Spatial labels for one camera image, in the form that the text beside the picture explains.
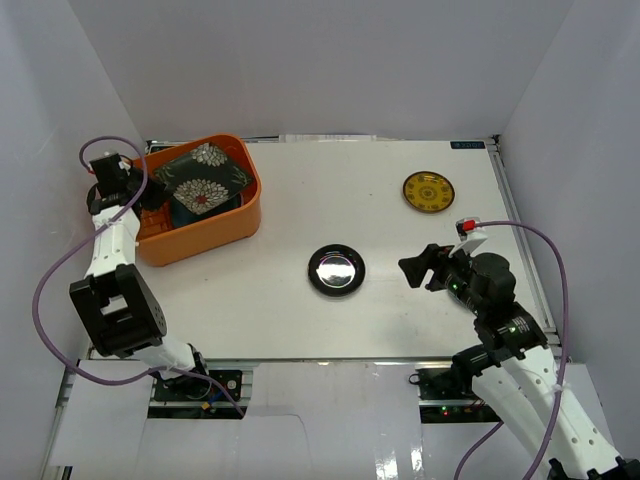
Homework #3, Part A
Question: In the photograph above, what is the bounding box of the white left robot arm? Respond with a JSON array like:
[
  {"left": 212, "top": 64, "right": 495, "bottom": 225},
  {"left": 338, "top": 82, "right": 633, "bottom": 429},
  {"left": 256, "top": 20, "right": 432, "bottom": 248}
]
[{"left": 69, "top": 153, "right": 212, "bottom": 399}]

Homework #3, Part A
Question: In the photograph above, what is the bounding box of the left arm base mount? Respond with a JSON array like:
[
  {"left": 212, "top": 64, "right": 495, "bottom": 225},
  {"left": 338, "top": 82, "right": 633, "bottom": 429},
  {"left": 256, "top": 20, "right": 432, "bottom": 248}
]
[{"left": 148, "top": 369, "right": 246, "bottom": 420}]

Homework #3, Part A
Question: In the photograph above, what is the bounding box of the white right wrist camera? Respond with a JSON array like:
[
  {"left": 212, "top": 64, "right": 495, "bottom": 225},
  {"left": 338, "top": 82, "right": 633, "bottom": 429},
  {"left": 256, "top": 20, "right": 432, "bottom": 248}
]
[{"left": 449, "top": 217, "right": 488, "bottom": 257}]

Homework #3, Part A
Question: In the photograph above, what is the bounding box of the black glossy round plate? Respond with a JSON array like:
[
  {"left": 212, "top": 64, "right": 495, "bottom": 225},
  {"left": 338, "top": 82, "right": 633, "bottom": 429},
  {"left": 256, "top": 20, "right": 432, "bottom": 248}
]
[{"left": 307, "top": 244, "right": 366, "bottom": 298}]

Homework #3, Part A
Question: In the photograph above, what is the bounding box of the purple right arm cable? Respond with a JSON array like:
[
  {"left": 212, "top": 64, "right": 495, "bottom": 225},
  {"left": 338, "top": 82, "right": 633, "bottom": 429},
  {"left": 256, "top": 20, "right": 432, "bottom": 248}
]
[{"left": 452, "top": 219, "right": 570, "bottom": 480}]

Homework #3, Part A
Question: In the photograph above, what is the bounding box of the orange plastic bin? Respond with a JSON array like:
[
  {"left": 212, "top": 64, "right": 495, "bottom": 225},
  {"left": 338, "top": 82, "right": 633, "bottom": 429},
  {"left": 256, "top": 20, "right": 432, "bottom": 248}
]
[{"left": 137, "top": 133, "right": 262, "bottom": 267}]

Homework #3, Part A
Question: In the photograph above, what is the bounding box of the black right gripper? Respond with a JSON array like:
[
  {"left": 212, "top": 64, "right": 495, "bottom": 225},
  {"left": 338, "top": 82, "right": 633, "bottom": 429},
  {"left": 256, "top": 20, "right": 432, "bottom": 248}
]
[{"left": 398, "top": 241, "right": 485, "bottom": 316}]

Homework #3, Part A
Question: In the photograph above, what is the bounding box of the teal square plate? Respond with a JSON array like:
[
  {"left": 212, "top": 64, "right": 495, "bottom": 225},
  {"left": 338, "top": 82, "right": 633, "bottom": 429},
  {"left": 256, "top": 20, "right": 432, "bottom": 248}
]
[{"left": 169, "top": 194, "right": 243, "bottom": 229}]

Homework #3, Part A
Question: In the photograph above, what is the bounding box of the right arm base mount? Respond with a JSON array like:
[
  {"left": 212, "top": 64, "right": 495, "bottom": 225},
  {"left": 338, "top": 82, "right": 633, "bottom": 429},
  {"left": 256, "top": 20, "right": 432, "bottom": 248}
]
[{"left": 408, "top": 368, "right": 499, "bottom": 424}]

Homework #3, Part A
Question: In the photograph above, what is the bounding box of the yellow patterned round plate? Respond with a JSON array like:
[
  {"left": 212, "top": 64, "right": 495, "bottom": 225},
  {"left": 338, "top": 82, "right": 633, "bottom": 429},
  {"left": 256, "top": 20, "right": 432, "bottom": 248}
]
[{"left": 402, "top": 171, "right": 456, "bottom": 214}]

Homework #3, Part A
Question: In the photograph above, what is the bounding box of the black floral square plate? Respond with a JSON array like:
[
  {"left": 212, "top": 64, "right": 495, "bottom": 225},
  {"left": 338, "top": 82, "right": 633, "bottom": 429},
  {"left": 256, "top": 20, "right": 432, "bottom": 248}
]
[{"left": 153, "top": 142, "right": 254, "bottom": 215}]

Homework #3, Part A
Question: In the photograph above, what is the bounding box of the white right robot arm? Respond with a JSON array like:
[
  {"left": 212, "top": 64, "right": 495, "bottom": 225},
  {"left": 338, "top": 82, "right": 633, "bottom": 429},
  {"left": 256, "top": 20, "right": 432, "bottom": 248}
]
[{"left": 398, "top": 244, "right": 639, "bottom": 479}]

